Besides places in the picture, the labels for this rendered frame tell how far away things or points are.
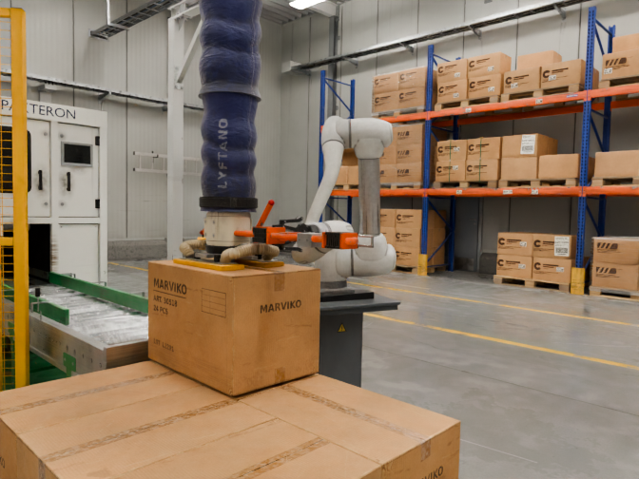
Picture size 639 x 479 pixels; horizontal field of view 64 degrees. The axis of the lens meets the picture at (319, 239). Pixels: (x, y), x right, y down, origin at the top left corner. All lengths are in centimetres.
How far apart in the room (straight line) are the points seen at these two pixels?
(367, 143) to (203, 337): 112
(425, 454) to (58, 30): 1115
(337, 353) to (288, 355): 65
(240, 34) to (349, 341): 145
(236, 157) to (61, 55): 1002
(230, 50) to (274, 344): 107
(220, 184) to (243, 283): 42
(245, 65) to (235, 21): 16
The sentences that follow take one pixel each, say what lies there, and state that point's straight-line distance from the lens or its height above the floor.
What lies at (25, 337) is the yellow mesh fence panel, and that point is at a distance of 295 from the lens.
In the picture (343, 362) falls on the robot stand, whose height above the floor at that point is 44.
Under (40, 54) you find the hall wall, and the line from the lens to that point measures 1171.
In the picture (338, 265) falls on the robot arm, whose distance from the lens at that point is 249.
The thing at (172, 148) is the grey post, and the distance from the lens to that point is 563.
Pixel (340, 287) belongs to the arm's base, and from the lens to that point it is 251.
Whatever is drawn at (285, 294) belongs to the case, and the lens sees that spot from 185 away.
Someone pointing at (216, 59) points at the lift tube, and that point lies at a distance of 202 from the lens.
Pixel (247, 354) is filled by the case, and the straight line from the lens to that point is 179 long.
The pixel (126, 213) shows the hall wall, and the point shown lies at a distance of 1201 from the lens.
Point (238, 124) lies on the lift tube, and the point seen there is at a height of 149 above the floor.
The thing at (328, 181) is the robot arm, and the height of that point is 130.
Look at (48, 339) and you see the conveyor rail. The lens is 288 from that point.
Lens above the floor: 118
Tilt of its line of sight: 3 degrees down
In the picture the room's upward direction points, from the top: 1 degrees clockwise
